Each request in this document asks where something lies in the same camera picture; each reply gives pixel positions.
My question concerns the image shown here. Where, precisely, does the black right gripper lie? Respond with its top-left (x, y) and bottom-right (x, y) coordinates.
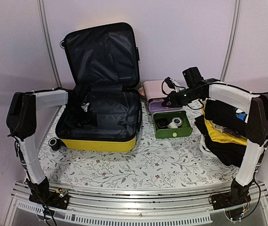
top-left (162, 87), bottom-right (202, 108)

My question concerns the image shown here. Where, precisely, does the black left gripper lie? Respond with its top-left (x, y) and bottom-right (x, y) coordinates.
top-left (66, 103), bottom-right (98, 129)

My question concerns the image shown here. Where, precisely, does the pink purple drawer box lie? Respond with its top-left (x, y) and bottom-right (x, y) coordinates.
top-left (143, 80), bottom-right (181, 114)

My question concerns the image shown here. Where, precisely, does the black gold-edged box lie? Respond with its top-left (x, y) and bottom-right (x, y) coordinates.
top-left (156, 118), bottom-right (170, 129)

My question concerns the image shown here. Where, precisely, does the green drawer box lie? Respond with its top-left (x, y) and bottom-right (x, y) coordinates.
top-left (153, 110), bottom-right (192, 139)

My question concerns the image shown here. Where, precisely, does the white plastic basket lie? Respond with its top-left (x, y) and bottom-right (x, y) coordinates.
top-left (199, 135), bottom-right (212, 155)

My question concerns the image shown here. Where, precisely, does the yellow cloth item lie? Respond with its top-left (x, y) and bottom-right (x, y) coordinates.
top-left (204, 119), bottom-right (247, 146)

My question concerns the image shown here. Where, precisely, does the yellow Pikachu suitcase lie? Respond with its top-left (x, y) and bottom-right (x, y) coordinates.
top-left (48, 22), bottom-right (142, 152)

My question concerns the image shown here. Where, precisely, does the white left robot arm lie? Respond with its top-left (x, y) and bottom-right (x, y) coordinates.
top-left (6, 86), bottom-right (97, 185)

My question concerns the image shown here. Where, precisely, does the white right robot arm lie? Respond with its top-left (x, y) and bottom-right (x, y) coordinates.
top-left (162, 67), bottom-right (268, 187)

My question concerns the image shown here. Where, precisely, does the floral table mat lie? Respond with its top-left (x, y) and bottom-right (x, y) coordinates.
top-left (39, 105), bottom-right (239, 190)

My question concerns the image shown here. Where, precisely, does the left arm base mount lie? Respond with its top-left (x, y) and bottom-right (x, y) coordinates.
top-left (29, 189), bottom-right (70, 210)

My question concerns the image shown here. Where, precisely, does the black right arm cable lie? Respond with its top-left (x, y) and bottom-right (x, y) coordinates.
top-left (161, 78), bottom-right (268, 222)

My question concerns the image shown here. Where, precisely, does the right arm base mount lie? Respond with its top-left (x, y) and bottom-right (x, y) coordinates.
top-left (211, 179), bottom-right (257, 210)

